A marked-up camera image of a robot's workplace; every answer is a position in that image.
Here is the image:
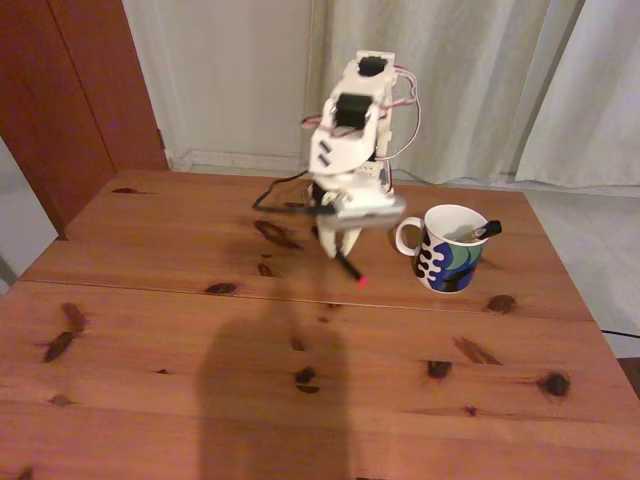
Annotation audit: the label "black pen red end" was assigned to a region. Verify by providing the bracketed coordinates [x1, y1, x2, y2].
[333, 249, 371, 292]

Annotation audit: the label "white marker black cap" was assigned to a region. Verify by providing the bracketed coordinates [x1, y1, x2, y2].
[457, 219, 503, 243]

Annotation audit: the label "white mug blue green pattern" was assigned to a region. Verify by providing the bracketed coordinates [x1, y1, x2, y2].
[394, 203, 492, 295]

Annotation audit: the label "wide white curtain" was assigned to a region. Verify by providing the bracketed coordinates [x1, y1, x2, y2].
[302, 0, 584, 187]

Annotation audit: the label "narrow white curtain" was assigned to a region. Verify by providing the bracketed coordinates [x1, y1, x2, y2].
[514, 0, 640, 190]

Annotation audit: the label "brown wooden door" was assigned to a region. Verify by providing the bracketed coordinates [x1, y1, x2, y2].
[0, 0, 169, 236]

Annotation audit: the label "dark brown furniture piece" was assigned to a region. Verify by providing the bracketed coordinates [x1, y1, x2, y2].
[616, 355, 640, 401]

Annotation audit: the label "grey camera box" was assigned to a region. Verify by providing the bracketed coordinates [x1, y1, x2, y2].
[315, 196, 407, 233]

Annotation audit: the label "black camera cable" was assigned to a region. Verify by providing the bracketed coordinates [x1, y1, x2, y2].
[251, 169, 327, 217]

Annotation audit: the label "red white servo wires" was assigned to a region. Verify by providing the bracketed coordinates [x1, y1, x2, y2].
[299, 67, 423, 161]

